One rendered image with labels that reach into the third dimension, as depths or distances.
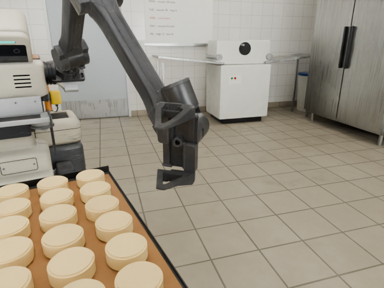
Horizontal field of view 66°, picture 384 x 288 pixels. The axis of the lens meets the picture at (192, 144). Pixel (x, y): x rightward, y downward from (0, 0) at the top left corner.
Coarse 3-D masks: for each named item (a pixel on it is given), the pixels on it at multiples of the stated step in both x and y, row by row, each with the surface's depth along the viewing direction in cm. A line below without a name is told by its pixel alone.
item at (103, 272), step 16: (32, 192) 52; (112, 192) 52; (32, 208) 47; (80, 208) 47; (128, 208) 47; (32, 224) 43; (80, 224) 43; (32, 240) 39; (96, 240) 39; (96, 256) 36; (160, 256) 36; (32, 272) 34; (96, 272) 34; (112, 272) 34
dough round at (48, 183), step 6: (42, 180) 52; (48, 180) 52; (54, 180) 52; (60, 180) 52; (66, 180) 52; (42, 186) 49; (48, 186) 49; (54, 186) 50; (60, 186) 50; (66, 186) 51; (42, 192) 49
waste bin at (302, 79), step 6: (300, 72) 528; (306, 72) 528; (300, 78) 515; (306, 78) 502; (300, 84) 517; (306, 84) 505; (300, 90) 519; (300, 96) 522; (300, 102) 525; (300, 108) 528
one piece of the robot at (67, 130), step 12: (60, 96) 151; (48, 108) 151; (60, 120) 138; (72, 120) 140; (36, 132) 133; (48, 132) 135; (60, 132) 138; (72, 132) 140; (48, 144) 137; (60, 144) 140; (72, 144) 143; (60, 156) 141; (72, 156) 144; (84, 156) 148; (84, 168) 149
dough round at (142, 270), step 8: (136, 264) 32; (144, 264) 32; (152, 264) 32; (120, 272) 31; (128, 272) 31; (136, 272) 31; (144, 272) 31; (152, 272) 31; (160, 272) 31; (120, 280) 30; (128, 280) 30; (136, 280) 30; (144, 280) 30; (152, 280) 30; (160, 280) 30
